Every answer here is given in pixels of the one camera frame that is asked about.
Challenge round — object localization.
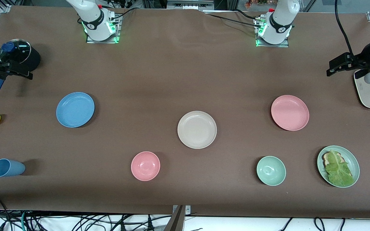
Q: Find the blue plate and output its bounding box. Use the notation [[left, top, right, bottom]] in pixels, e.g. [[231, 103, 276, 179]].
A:
[[56, 92, 95, 128]]

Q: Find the pink plate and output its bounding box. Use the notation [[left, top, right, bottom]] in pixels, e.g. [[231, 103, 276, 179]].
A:
[[271, 95, 310, 131]]

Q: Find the glass lid with blue knob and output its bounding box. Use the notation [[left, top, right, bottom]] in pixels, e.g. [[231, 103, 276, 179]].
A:
[[0, 39, 31, 64]]

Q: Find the green plate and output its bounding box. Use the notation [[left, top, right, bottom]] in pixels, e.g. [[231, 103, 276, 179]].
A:
[[317, 145, 360, 188]]

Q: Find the toasted bread slice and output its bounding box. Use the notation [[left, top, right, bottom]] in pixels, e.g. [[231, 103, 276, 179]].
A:
[[322, 151, 343, 167]]

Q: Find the blue cup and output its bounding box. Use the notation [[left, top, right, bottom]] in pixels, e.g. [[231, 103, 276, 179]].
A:
[[0, 158, 26, 177]]

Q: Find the colourful flower decoration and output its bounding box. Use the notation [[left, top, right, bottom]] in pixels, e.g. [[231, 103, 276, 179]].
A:
[[244, 0, 280, 8]]

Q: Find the green lettuce leaf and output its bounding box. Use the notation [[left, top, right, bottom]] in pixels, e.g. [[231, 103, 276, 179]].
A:
[[325, 150, 355, 187]]

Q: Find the small green bowl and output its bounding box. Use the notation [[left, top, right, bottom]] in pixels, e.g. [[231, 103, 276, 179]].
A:
[[256, 156, 286, 186]]

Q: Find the brown table mat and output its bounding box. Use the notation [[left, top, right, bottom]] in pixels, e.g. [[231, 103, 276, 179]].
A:
[[0, 5, 370, 219]]

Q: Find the small pink bowl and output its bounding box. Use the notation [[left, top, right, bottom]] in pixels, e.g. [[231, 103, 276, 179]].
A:
[[131, 151, 161, 182]]

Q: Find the beige plate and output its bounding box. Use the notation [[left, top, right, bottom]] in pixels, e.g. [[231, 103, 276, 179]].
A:
[[177, 111, 217, 149]]

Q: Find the grey metal box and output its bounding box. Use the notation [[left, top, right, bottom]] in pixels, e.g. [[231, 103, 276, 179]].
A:
[[167, 0, 215, 10]]

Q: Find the dark slanted pole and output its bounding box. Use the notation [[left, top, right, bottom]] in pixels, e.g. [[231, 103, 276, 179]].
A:
[[164, 205, 185, 231]]

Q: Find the black pot with blue handle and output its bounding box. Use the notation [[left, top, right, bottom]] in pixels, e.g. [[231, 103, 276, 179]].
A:
[[0, 38, 41, 95]]

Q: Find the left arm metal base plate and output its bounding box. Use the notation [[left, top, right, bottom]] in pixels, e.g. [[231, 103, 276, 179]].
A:
[[255, 18, 290, 48]]

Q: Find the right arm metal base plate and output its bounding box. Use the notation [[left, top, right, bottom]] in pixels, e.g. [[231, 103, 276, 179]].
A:
[[86, 14, 121, 44]]

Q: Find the left base black cable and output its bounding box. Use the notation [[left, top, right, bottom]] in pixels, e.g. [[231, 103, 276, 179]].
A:
[[230, 8, 260, 20], [204, 12, 262, 29]]

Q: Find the base black cable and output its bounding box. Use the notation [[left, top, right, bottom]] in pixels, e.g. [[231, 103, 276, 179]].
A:
[[204, 12, 262, 29], [230, 8, 260, 20], [108, 6, 140, 21]]

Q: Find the right base black cable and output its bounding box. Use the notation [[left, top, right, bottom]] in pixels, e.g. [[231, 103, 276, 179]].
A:
[[108, 6, 140, 21]]

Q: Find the metal table bracket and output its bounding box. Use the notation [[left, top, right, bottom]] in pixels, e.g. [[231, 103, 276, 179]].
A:
[[172, 205, 191, 216]]

